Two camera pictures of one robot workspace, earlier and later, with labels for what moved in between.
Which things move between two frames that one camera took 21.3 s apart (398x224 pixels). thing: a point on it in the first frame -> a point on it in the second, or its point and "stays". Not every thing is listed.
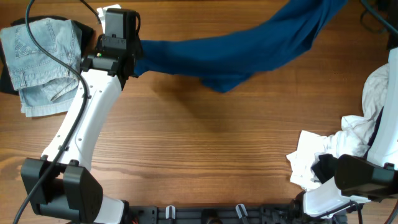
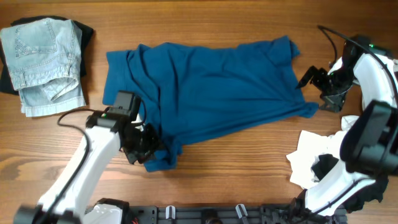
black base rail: (245, 214) stays
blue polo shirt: (224, 61) -> (183, 88)
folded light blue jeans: (45, 86) stays
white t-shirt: (352, 138) stays
